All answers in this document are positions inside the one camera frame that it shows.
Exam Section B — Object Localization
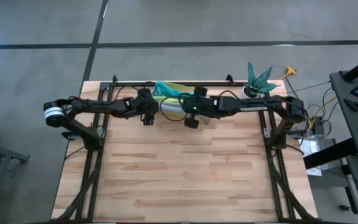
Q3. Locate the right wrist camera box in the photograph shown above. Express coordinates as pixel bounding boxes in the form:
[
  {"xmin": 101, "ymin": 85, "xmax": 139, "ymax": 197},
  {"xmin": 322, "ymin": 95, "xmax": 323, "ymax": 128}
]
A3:
[{"xmin": 183, "ymin": 116, "xmax": 200, "ymax": 129}]

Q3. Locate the yellow translucent plastic basket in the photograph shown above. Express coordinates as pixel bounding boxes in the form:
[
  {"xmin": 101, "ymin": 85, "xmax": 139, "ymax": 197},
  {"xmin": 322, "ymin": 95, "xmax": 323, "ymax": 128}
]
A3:
[{"xmin": 152, "ymin": 80, "xmax": 199, "ymax": 121}]

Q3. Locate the grey microfiber towel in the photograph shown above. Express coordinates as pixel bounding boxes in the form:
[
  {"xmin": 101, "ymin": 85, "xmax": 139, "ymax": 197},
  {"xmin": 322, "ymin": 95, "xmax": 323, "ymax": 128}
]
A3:
[{"xmin": 160, "ymin": 103, "xmax": 213, "ymax": 126}]

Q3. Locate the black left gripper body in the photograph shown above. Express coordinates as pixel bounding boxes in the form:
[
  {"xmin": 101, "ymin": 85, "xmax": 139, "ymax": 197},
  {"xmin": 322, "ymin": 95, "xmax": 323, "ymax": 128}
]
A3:
[{"xmin": 125, "ymin": 95, "xmax": 160, "ymax": 126}]

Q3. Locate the snake plant in white pot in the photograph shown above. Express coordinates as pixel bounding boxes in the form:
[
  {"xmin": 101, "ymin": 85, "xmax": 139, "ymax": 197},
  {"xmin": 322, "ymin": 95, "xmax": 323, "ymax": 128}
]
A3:
[{"xmin": 242, "ymin": 62, "xmax": 280, "ymax": 100}]

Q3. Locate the teal microfiber towel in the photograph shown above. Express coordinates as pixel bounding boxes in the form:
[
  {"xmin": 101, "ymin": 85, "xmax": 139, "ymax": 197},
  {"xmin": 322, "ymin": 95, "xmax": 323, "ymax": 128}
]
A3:
[{"xmin": 153, "ymin": 81, "xmax": 196, "ymax": 98}]

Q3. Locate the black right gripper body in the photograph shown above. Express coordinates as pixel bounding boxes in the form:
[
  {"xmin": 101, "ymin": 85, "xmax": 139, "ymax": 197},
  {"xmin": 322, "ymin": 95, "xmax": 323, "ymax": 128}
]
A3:
[{"xmin": 180, "ymin": 93, "xmax": 221, "ymax": 121}]

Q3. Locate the clear plastic bag with paper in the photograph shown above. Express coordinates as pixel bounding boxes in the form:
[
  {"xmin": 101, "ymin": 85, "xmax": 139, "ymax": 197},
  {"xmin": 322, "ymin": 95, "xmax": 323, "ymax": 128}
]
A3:
[{"xmin": 299, "ymin": 134, "xmax": 336, "ymax": 177}]

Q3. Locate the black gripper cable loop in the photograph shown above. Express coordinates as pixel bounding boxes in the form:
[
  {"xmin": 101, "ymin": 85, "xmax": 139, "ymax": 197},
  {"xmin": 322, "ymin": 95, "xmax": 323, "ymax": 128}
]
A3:
[{"xmin": 159, "ymin": 95, "xmax": 188, "ymax": 123}]

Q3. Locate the black aluminium table frame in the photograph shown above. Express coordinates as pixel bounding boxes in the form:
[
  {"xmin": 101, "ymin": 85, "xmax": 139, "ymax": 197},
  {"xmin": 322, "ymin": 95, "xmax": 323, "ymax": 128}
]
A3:
[{"xmin": 50, "ymin": 74, "xmax": 319, "ymax": 224}]

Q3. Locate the black power strip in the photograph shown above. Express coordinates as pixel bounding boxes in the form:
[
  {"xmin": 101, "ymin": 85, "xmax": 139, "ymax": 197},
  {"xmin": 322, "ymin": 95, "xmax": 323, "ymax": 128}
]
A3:
[{"xmin": 311, "ymin": 115, "xmax": 326, "ymax": 135}]

